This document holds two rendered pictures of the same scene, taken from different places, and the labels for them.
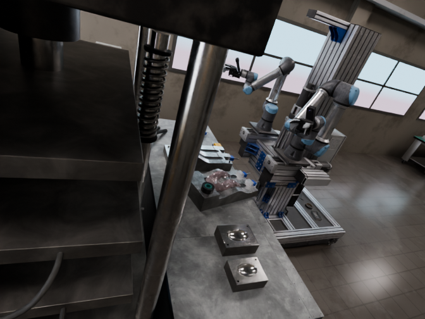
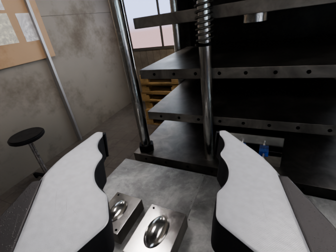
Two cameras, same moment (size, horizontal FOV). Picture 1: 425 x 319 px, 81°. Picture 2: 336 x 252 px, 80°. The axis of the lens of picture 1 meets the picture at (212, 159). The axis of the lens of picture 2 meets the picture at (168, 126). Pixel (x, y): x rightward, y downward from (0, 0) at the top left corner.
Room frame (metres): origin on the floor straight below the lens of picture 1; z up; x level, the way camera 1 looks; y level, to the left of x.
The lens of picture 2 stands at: (1.44, -0.44, 1.52)
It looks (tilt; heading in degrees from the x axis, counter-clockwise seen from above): 28 degrees down; 146
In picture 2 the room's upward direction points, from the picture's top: 8 degrees counter-clockwise
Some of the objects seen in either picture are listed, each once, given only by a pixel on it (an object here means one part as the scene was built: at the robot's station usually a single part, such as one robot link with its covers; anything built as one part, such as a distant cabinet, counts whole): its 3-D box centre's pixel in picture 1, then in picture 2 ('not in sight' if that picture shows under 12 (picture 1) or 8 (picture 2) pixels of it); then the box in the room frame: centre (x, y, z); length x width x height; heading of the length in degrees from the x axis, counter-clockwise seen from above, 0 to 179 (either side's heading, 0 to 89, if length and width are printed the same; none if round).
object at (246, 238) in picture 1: (236, 239); (158, 237); (1.01, -0.26, 0.84); 0.20 x 0.15 x 0.07; 117
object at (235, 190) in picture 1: (221, 185); not in sight; (1.44, -0.12, 0.86); 0.50 x 0.26 x 0.11; 134
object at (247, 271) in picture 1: (245, 273); (119, 215); (0.81, -0.32, 0.83); 0.17 x 0.13 x 0.06; 117
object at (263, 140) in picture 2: not in sight; (256, 126); (0.87, 0.59, 0.87); 0.50 x 0.27 x 0.17; 117
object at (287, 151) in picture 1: (295, 150); not in sight; (1.88, -0.61, 1.09); 0.15 x 0.15 x 0.10
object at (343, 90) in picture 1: (330, 121); not in sight; (1.80, -0.72, 1.41); 0.15 x 0.12 x 0.55; 54
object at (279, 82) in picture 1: (277, 87); not in sight; (2.45, -0.37, 1.41); 0.15 x 0.12 x 0.55; 2
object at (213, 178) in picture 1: (223, 179); not in sight; (1.44, -0.11, 0.90); 0.26 x 0.18 x 0.08; 134
